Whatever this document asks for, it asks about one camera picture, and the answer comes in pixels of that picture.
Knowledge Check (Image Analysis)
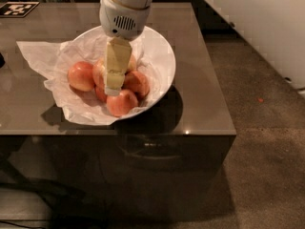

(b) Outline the right red apple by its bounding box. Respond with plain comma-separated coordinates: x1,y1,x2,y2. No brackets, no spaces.
123,71,150,99

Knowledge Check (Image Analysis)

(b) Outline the left red apple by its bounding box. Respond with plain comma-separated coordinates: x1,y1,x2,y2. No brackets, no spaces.
68,61,94,92

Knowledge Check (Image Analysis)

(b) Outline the white bowl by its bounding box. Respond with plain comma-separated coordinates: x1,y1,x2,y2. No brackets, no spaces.
71,27,176,125

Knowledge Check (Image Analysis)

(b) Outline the white crumpled paper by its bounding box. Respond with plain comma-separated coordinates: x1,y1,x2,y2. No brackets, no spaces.
16,29,164,127

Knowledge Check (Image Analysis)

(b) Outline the dark cabinet with table top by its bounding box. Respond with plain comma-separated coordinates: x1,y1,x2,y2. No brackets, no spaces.
0,3,235,229

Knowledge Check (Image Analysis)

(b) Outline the small hidden red apple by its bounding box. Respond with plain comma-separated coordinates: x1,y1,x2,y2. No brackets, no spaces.
94,86,108,103

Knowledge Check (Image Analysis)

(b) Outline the yellow-red apple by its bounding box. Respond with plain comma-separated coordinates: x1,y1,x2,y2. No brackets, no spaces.
92,58,105,89

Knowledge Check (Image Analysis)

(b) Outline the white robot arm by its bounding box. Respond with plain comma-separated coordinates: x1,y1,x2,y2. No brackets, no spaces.
99,0,305,94

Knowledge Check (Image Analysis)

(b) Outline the black white fiducial marker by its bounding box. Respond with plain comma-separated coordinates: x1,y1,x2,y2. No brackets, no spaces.
0,2,39,18

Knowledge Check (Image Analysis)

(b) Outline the front red apple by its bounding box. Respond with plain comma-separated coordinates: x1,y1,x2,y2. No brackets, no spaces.
107,89,138,117

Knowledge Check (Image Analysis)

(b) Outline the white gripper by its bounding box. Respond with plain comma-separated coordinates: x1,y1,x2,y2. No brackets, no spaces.
99,0,151,96

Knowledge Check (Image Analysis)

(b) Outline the dark object at left edge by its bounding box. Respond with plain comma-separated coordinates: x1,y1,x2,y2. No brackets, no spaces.
0,53,6,69

